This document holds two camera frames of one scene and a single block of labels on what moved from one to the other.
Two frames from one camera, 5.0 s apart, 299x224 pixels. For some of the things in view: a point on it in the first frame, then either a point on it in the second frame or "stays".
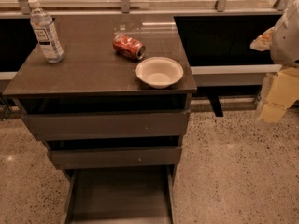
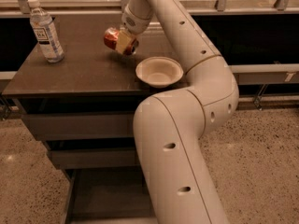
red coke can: [128, 46] -> [110, 39]
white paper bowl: [160, 72] stays
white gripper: [286, 42] -> [133, 22]
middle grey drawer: [64, 160] stays
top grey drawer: [102, 124] stays
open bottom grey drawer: [121, 195] stays
